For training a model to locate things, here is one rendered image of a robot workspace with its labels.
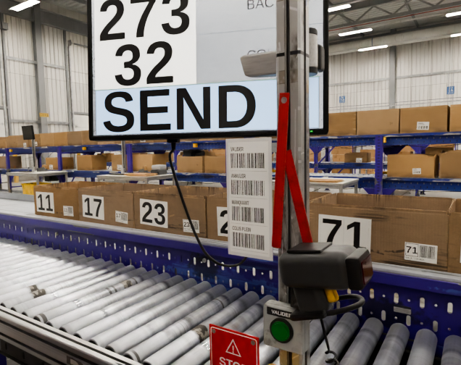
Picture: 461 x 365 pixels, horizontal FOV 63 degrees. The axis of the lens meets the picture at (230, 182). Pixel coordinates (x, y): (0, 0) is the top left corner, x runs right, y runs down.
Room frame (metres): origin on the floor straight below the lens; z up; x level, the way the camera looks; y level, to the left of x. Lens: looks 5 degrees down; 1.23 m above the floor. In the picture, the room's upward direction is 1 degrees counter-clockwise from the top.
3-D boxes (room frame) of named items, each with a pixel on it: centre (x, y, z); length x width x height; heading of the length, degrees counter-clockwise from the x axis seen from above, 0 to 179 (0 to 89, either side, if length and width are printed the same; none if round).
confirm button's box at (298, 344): (0.56, -0.08, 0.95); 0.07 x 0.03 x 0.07; 57
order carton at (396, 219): (1.20, -0.49, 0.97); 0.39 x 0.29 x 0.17; 57
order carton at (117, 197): (1.86, 0.51, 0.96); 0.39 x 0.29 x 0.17; 57
